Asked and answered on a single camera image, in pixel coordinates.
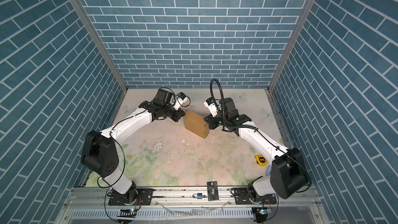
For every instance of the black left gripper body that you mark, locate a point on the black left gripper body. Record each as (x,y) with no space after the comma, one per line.
(168,111)

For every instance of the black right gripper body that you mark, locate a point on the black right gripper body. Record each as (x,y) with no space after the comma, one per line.
(219,120)

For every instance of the brown cardboard box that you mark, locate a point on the brown cardboard box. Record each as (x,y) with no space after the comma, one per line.
(196,124)

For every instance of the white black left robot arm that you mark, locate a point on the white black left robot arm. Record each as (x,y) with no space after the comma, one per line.
(103,153)

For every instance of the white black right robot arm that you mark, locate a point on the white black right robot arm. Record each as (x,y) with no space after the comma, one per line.
(287,172)

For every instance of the yellow tape measure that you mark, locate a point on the yellow tape measure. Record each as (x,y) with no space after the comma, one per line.
(261,160)

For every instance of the blue grey stapler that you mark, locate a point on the blue grey stapler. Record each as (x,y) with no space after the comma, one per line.
(268,171)

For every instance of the black VIP card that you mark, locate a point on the black VIP card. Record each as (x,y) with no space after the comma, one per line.
(212,191)

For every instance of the small padlock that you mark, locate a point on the small padlock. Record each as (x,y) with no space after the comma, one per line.
(198,196)

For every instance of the right controller board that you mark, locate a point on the right controller board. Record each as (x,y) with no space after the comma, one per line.
(262,214)

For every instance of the controller board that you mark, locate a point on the controller board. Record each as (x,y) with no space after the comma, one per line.
(262,214)
(126,215)

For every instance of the left controller board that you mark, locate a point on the left controller board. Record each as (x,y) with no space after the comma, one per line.
(126,215)

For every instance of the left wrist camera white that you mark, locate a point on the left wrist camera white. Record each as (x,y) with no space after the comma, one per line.
(181,100)

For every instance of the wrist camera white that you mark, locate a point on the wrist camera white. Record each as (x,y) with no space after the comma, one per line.
(211,106)
(181,100)

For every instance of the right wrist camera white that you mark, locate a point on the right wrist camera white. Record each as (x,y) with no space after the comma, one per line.
(211,106)

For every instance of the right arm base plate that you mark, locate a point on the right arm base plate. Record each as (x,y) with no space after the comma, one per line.
(243,197)

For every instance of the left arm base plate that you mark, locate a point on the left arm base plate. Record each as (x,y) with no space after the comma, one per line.
(134,197)

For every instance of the aluminium front rail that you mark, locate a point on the aluminium front rail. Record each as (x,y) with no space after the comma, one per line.
(93,197)

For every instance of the white slotted cable duct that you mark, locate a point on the white slotted cable duct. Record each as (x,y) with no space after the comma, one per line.
(162,214)

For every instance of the aluminium corner post left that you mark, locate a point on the aluminium corner post left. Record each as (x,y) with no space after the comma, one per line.
(87,23)

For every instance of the aluminium corner post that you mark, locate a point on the aluminium corner post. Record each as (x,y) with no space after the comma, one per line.
(87,23)
(292,40)

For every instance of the aluminium corner post right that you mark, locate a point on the aluminium corner post right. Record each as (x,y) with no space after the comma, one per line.
(292,40)

